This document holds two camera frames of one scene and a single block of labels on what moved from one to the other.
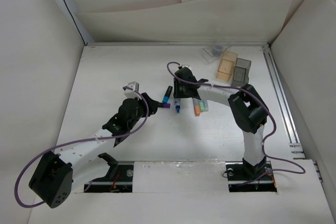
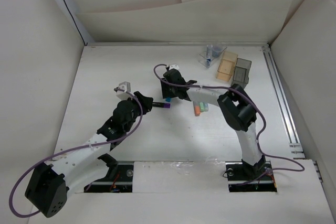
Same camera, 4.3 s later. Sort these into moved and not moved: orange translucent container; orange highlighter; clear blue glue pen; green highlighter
Moved: clear blue glue pen
Not moved: orange highlighter; green highlighter; orange translucent container
